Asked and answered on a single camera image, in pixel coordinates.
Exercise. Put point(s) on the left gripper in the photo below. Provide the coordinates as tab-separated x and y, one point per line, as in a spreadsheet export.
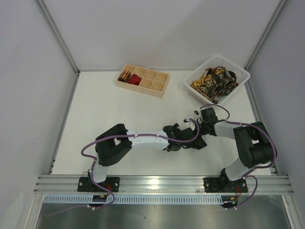
198	142

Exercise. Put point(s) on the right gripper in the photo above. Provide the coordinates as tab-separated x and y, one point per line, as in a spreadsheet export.
198	121

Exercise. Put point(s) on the white plastic basket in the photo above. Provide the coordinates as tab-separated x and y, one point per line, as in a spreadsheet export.
216	61

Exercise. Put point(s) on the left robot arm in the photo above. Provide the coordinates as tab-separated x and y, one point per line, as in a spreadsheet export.
114	144

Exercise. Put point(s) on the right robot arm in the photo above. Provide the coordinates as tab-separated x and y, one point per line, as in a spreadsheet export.
255	148

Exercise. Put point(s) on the wooden compartment box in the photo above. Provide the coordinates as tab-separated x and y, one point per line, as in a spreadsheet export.
153	82

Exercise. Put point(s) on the rolled red tie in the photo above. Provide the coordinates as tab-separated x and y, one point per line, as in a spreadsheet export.
135	80

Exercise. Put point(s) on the yellow patterned tie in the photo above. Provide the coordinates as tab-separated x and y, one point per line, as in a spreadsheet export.
209	84

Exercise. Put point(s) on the rolled brown patterned tie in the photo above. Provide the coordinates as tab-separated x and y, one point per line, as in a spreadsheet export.
124	76

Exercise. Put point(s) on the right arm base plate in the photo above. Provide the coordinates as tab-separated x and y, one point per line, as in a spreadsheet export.
214	184

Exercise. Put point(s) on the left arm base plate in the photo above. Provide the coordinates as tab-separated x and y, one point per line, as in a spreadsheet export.
111	183

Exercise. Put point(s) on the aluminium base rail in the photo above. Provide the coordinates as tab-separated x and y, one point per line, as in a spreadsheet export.
157	185

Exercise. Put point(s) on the white slotted cable duct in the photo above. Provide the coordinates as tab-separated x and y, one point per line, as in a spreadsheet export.
135	199

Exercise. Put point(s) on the right aluminium frame post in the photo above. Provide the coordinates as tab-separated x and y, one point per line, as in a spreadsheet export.
276	14

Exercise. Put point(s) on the aluminium frame post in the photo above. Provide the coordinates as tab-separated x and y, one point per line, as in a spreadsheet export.
276	14
57	35

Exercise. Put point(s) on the left aluminium frame post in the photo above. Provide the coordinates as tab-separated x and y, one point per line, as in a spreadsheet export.
57	35

